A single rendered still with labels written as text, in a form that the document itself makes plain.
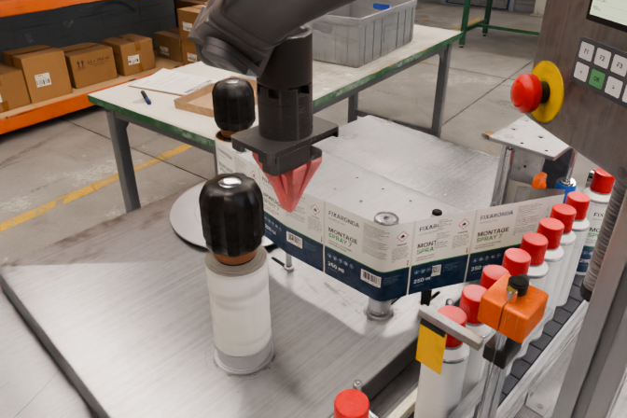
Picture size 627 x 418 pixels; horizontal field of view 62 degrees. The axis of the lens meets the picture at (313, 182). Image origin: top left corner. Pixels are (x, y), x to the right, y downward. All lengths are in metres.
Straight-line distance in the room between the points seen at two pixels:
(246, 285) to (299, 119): 0.27
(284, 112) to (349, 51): 1.91
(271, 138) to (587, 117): 0.29
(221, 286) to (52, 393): 0.35
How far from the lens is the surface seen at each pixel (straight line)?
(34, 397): 0.95
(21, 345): 1.05
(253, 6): 0.39
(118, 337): 0.92
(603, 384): 0.60
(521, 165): 0.97
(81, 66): 4.43
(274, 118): 0.53
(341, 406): 0.52
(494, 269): 0.70
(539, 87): 0.54
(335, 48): 2.46
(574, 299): 1.03
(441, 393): 0.67
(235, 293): 0.72
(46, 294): 1.05
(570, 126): 0.54
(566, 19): 0.54
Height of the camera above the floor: 1.50
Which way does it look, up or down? 29 degrees down
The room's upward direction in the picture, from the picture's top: straight up
